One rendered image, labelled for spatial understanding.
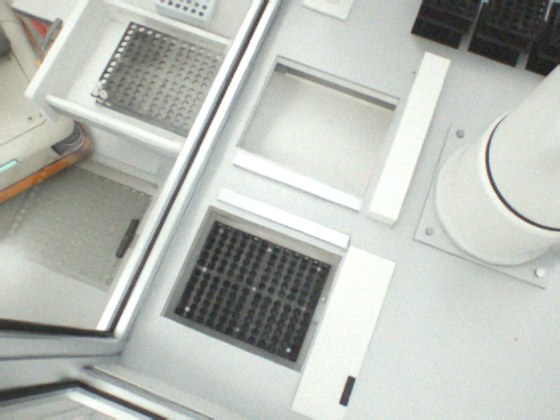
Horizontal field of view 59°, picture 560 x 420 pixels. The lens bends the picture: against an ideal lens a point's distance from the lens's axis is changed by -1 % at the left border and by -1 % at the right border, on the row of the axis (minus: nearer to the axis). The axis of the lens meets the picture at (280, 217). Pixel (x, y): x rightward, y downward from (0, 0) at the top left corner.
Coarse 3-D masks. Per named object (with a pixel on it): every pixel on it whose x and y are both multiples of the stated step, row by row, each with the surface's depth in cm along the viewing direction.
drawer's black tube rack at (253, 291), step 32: (224, 224) 88; (224, 256) 87; (256, 256) 87; (288, 256) 87; (192, 288) 88; (224, 288) 85; (256, 288) 85; (288, 288) 85; (320, 288) 85; (192, 320) 84; (224, 320) 87; (256, 320) 84; (288, 320) 84; (288, 352) 83
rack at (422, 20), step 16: (432, 0) 86; (448, 0) 85; (464, 0) 90; (480, 0) 85; (416, 16) 94; (432, 16) 89; (448, 16) 88; (464, 16) 85; (416, 32) 93; (432, 32) 93; (448, 32) 93; (464, 32) 88
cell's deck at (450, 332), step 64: (384, 0) 95; (256, 64) 91; (320, 64) 92; (384, 64) 92; (256, 192) 85; (384, 256) 82; (448, 256) 83; (320, 320) 80; (384, 320) 80; (448, 320) 80; (512, 320) 80; (192, 384) 77; (256, 384) 77; (384, 384) 77; (448, 384) 77; (512, 384) 78
